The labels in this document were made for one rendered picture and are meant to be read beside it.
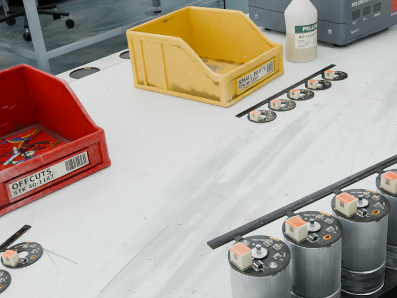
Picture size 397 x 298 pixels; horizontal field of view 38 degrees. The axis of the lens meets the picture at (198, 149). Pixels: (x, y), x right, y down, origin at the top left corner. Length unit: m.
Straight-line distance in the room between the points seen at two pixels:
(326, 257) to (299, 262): 0.01
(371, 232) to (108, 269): 0.15
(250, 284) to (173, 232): 0.14
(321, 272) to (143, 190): 0.19
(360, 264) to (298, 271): 0.03
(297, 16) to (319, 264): 0.39
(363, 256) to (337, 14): 0.41
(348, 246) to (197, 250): 0.11
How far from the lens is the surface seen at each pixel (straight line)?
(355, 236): 0.26
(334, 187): 0.28
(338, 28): 0.64
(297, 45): 0.61
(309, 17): 0.61
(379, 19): 0.69
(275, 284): 0.23
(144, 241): 0.36
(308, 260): 0.24
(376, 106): 0.52
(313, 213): 0.26
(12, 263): 0.36
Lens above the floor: 0.96
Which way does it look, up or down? 27 degrees down
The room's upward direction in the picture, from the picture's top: 6 degrees counter-clockwise
